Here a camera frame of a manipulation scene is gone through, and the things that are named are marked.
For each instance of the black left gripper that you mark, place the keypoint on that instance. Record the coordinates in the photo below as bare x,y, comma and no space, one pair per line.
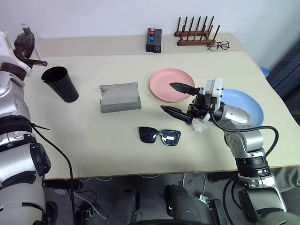
23,45

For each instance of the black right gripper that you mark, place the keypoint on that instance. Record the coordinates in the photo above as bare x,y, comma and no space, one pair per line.
199,107

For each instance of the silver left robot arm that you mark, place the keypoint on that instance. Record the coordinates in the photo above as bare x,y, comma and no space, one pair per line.
14,164

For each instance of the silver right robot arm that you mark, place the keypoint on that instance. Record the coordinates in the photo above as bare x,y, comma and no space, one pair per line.
236,117

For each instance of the black plastic cup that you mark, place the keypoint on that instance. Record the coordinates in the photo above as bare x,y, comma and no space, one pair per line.
63,89

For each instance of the pink plate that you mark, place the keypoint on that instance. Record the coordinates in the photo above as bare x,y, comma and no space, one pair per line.
161,82

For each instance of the crumpled white tissue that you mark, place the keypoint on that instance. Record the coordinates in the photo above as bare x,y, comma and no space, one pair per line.
199,126

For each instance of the black sunglasses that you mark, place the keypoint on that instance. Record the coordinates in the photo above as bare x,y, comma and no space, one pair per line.
148,134

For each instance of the brown wooden peg rack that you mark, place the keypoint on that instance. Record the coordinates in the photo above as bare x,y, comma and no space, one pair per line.
194,38

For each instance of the black marker holder box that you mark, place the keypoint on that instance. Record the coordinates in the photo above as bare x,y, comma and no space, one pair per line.
149,45

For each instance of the black rectangular box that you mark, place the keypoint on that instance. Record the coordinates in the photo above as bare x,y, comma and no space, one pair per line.
157,41

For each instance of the black-rimmed clear eyeglasses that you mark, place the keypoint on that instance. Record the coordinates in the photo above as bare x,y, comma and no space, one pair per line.
218,45

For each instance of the blue marker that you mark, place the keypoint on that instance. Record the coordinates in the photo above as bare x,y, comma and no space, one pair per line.
152,39

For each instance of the blue plate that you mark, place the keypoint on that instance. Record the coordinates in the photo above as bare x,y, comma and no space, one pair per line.
250,103

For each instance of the blue round stool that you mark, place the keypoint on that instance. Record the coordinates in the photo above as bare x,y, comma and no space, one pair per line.
264,71

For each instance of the dark rounded shape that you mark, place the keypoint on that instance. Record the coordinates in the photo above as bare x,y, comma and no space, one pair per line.
124,206
182,204

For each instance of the dark office chair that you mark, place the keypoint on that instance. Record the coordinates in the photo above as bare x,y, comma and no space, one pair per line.
286,70

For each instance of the dark green fabric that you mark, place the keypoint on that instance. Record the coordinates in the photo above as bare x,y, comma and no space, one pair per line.
287,185

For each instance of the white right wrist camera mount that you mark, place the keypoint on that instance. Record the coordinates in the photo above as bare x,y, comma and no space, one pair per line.
214,91

